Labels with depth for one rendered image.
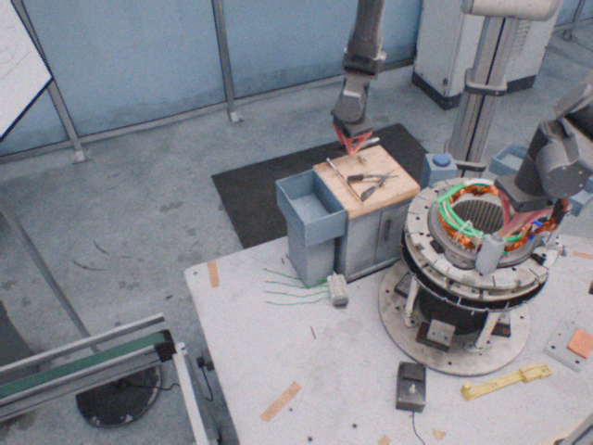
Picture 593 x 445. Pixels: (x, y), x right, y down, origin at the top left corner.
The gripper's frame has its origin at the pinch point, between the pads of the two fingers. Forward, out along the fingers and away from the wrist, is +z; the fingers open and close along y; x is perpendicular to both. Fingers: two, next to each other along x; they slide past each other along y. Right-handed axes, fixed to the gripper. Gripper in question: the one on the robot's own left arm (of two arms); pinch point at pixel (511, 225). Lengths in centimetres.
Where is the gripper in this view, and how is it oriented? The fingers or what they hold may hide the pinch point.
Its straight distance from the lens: 90.6
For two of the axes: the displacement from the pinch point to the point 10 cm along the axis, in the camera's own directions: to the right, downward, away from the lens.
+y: 9.6, -1.5, 2.5
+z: -0.6, 7.3, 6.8
